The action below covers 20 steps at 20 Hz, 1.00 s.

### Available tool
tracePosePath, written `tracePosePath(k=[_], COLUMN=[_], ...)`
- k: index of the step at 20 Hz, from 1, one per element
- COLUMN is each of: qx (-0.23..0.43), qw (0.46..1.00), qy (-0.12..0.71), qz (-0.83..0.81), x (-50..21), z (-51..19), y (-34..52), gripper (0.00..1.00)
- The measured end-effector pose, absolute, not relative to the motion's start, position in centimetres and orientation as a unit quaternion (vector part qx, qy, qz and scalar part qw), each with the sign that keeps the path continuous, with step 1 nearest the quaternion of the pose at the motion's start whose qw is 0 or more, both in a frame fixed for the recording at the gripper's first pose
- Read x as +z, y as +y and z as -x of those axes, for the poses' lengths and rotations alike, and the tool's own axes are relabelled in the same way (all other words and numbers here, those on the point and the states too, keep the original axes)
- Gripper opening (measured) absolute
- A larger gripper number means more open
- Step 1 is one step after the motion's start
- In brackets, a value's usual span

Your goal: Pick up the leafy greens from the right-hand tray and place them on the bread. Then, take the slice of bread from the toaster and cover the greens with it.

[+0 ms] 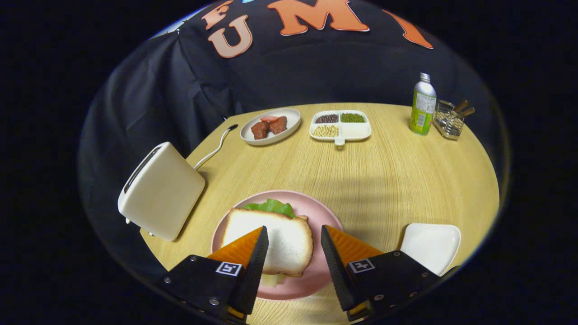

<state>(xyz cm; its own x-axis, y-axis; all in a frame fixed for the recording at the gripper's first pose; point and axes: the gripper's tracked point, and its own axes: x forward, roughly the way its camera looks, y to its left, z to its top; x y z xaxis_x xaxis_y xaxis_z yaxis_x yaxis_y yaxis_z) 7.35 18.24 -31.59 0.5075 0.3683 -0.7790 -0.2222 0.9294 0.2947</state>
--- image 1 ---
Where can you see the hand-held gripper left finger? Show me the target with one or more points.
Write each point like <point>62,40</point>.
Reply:
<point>253,275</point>

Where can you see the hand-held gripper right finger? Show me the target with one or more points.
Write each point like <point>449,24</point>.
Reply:
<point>336,275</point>

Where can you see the white bread slice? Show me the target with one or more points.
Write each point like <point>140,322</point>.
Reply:
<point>289,239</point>

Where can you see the green lettuce leaf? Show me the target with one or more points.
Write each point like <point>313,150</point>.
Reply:
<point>273,207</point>

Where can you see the pink round plate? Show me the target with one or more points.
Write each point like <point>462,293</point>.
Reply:
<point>316,212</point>

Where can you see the white square plate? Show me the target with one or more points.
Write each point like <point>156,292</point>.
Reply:
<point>429,246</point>

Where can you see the white toaster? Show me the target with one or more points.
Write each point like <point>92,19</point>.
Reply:
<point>162,194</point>

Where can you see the brown meat piece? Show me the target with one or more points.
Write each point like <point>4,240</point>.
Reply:
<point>259,131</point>
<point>278,125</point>

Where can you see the pile of pale soybeans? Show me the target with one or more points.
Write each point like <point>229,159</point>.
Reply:
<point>325,131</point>

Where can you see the white divided dish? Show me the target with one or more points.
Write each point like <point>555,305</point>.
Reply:
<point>356,131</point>

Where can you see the pile of dark beans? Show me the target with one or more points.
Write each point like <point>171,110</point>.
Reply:
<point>327,118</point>

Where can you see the red sausage slice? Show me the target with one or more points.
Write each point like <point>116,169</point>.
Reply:
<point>269,118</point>

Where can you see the pile of green beans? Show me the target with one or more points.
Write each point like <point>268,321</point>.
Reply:
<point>352,118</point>

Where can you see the white round plate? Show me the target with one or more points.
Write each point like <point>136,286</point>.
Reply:
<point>291,117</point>

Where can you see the green metal bottle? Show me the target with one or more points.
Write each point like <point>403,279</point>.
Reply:
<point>422,113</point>

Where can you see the black backdrop cloth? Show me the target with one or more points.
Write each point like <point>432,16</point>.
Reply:
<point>316,72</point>

